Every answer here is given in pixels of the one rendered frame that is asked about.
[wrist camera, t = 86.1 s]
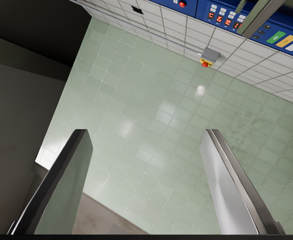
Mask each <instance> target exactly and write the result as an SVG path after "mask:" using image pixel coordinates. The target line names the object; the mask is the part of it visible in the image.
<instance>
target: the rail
mask: <svg viewBox="0 0 293 240"><path fill-rule="evenodd" d="M269 1H270V0H258V1H257V3H256V4H255V5H254V7H253V8H252V10H251V11H250V12H249V14H248V15H247V17H246V18H245V20H244V21H243V22H242V24H241V25H240V26H239V28H238V29H237V31H236V33H238V34H240V35H242V34H243V33H244V31H245V30H246V29H247V28H248V26H249V25H250V24H251V23H252V22H253V20H254V19H255V18H256V17H257V15H258V14H259V13H260V12H261V11H262V9H263V8H264V7H265V6H266V4H267V3H268V2H269Z"/></svg>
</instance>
